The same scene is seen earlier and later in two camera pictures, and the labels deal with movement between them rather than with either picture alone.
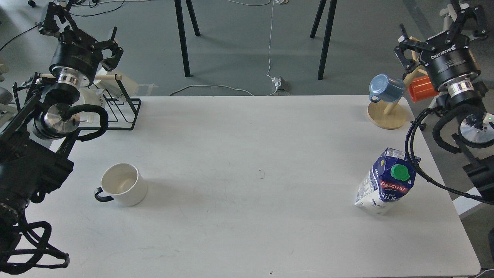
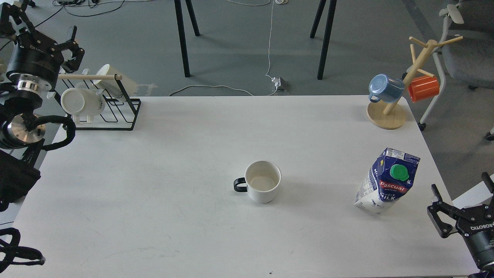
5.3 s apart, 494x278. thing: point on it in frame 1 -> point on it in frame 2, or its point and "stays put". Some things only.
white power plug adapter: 280,84 stays put
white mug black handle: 124,182 -> 261,181
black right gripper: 448,59 -> 476,223
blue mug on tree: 386,89 stays put
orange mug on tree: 421,88 stays put
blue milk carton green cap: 387,182 stays put
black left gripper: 76,50 -> 36,60
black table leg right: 327,34 stays put
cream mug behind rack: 111,85 stays put
